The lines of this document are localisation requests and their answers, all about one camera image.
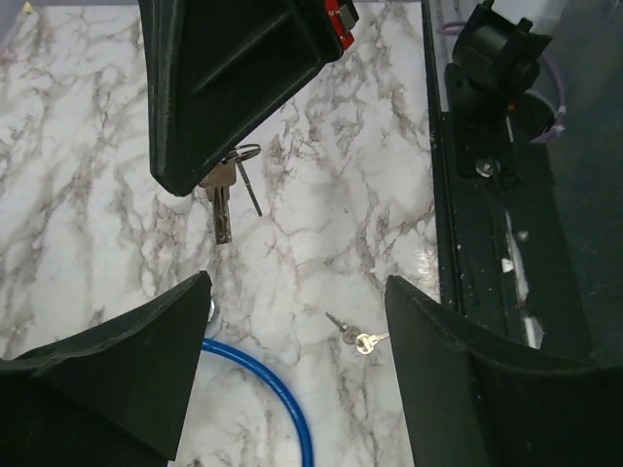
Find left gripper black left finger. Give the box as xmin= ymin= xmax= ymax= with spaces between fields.
xmin=1 ymin=271 xmax=211 ymax=466

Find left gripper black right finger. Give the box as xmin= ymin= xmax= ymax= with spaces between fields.
xmin=385 ymin=275 xmax=622 ymax=466

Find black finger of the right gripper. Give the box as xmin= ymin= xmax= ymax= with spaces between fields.
xmin=139 ymin=0 xmax=344 ymax=197

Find blue cable lock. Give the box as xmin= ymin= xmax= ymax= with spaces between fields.
xmin=202 ymin=338 xmax=315 ymax=466

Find silver key ring bunch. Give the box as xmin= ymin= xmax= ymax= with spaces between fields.
xmin=199 ymin=144 xmax=264 ymax=246

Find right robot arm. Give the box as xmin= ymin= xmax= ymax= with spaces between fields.
xmin=139 ymin=1 xmax=551 ymax=197

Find silver keys on table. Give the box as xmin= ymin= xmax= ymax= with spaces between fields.
xmin=325 ymin=312 xmax=389 ymax=355

